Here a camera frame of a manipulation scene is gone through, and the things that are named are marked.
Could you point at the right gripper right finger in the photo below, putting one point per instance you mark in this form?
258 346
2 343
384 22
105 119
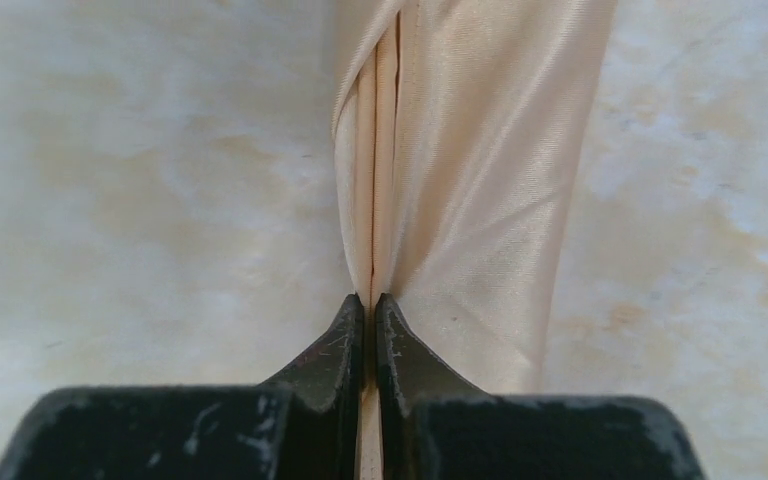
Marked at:
437 425

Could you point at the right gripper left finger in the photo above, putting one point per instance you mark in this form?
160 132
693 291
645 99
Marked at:
301 423

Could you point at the orange cloth napkin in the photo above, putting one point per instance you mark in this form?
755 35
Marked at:
458 127

